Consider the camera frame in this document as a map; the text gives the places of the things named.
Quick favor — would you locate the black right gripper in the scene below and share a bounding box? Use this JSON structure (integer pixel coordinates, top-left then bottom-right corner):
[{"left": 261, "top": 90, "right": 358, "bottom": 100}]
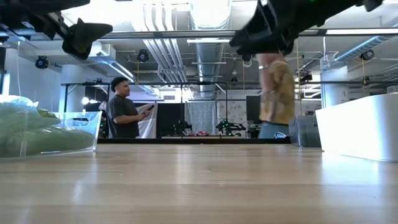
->
[{"left": 229, "top": 0, "right": 315, "bottom": 57}]

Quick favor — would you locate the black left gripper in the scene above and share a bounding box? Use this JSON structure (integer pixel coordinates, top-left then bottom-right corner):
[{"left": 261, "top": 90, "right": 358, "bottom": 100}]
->
[{"left": 0, "top": 12, "right": 114, "bottom": 60}]

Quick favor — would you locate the person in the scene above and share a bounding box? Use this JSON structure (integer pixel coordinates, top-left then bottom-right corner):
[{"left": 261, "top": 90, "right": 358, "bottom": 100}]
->
[
  {"left": 106, "top": 77, "right": 155, "bottom": 139},
  {"left": 257, "top": 52, "right": 296, "bottom": 139}
]

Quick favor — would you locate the round white lamp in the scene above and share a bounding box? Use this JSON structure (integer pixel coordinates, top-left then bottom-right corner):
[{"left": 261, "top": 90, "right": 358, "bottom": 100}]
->
[{"left": 80, "top": 96, "right": 99, "bottom": 106}]

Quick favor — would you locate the black monitor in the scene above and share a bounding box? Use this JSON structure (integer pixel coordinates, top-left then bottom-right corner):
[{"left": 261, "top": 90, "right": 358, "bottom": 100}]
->
[{"left": 246, "top": 95, "right": 262, "bottom": 125}]

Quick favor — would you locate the clear plastic bin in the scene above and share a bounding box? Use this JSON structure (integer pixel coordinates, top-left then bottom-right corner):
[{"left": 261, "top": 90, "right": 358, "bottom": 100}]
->
[{"left": 0, "top": 95, "right": 103, "bottom": 159}]

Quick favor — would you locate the white column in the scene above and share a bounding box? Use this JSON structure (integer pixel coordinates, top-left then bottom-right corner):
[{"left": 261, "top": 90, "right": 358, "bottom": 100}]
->
[{"left": 321, "top": 65, "right": 349, "bottom": 108}]

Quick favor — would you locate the patterned grey curtain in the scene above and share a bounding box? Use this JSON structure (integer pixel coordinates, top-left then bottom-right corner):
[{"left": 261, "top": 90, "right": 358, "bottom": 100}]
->
[{"left": 185, "top": 101, "right": 218, "bottom": 136}]

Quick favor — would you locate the grey translucent bin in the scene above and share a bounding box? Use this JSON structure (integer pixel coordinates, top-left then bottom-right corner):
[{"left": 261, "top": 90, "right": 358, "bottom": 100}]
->
[{"left": 288, "top": 114, "right": 322, "bottom": 148}]

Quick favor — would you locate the white cloth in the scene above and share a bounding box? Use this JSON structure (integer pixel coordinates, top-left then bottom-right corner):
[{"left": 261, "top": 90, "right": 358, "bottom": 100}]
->
[{"left": 136, "top": 102, "right": 159, "bottom": 139}]

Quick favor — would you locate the white plastic bin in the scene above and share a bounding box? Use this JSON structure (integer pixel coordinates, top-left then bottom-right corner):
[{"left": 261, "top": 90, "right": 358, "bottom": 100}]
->
[{"left": 315, "top": 92, "right": 398, "bottom": 162}]

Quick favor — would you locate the silver ceiling duct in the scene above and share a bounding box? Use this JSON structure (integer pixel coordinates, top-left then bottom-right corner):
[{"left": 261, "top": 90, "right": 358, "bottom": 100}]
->
[{"left": 195, "top": 42, "right": 224, "bottom": 99}]

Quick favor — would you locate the black background station frame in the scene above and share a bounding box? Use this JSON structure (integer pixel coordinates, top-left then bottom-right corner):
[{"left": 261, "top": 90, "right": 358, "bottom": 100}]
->
[{"left": 60, "top": 81, "right": 229, "bottom": 139}]

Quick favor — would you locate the blue ceiling duct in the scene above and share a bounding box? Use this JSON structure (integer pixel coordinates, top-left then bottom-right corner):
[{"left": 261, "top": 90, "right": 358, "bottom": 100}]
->
[{"left": 334, "top": 35, "right": 392, "bottom": 62}]

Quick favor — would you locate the black background rail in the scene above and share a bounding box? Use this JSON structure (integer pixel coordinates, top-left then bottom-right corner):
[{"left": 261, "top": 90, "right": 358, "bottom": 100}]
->
[{"left": 295, "top": 80, "right": 398, "bottom": 86}]

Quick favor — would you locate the black aluminium table frame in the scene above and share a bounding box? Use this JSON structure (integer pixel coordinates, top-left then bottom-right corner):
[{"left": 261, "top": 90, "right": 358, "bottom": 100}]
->
[{"left": 97, "top": 138, "right": 290, "bottom": 144}]

